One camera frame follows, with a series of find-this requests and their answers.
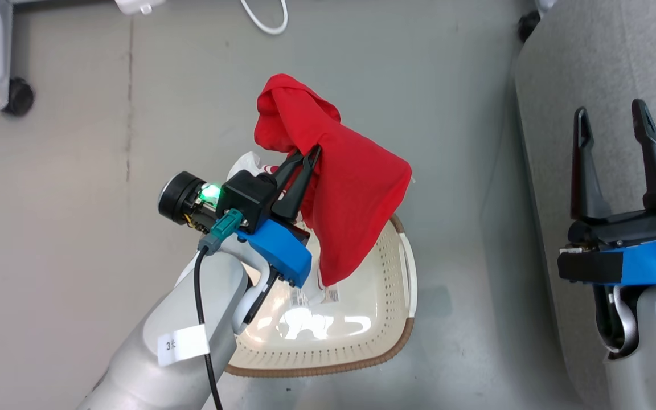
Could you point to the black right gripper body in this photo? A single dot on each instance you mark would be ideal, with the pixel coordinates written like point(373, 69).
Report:
point(635, 228)

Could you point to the white power adapter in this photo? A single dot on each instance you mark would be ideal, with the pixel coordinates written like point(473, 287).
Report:
point(137, 5)

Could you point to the black caster wheel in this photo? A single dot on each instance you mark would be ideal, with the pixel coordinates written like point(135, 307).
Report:
point(19, 97)

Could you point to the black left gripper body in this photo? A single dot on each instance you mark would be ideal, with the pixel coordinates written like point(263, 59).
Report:
point(183, 196)

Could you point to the red cloth garment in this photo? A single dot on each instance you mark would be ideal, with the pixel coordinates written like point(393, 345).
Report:
point(351, 188)

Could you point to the white paper label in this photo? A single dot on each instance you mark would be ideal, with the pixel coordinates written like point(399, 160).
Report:
point(183, 344)

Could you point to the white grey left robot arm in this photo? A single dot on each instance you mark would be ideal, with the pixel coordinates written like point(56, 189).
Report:
point(151, 381)

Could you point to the grey fabric sofa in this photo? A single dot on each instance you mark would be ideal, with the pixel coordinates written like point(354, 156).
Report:
point(601, 57)

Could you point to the cream perforated laundry basket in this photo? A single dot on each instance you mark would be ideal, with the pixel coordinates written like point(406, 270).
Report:
point(351, 324)

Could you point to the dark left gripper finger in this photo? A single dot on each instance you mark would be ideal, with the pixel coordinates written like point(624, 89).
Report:
point(300, 193)
point(289, 176)

